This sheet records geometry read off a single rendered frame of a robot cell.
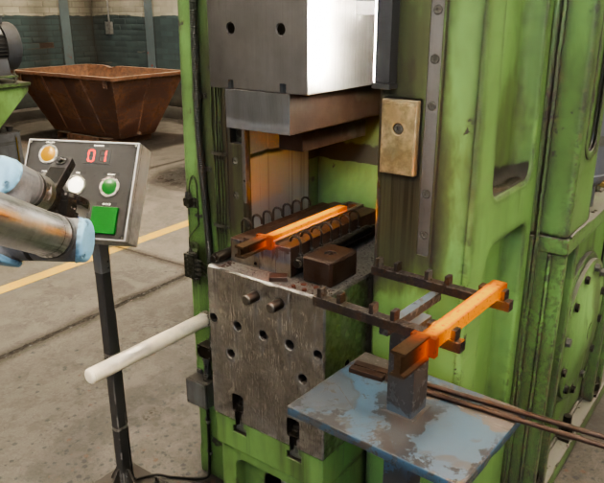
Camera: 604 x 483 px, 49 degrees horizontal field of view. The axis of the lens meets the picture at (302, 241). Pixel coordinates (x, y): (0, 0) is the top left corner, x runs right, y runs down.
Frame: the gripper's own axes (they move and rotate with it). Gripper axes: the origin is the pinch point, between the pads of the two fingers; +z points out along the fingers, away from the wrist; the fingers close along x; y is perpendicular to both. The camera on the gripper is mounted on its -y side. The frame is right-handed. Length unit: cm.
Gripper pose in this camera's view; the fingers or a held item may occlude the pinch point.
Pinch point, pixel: (84, 207)
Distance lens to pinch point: 177.4
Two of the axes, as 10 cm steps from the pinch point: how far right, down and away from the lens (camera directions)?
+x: 9.8, 0.7, -1.9
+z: 1.7, 1.9, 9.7
